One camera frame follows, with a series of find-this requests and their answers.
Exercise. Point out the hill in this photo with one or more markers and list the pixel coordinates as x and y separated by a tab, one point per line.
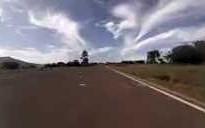
3	60

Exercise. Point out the tall lone tree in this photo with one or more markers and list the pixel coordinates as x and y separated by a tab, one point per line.
84	57

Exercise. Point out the tall building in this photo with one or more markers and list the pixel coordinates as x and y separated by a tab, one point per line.
152	56

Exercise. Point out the dark bush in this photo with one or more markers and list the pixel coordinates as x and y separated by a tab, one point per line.
9	65

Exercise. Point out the dry grass verge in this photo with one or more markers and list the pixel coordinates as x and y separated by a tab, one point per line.
176	75

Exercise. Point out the reddish-brown asphalt road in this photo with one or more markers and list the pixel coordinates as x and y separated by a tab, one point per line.
90	103

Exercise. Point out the row of dark bushes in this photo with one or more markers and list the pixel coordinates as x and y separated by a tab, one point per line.
68	63

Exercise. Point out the clump of dark trees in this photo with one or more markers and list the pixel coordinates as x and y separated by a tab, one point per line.
190	54

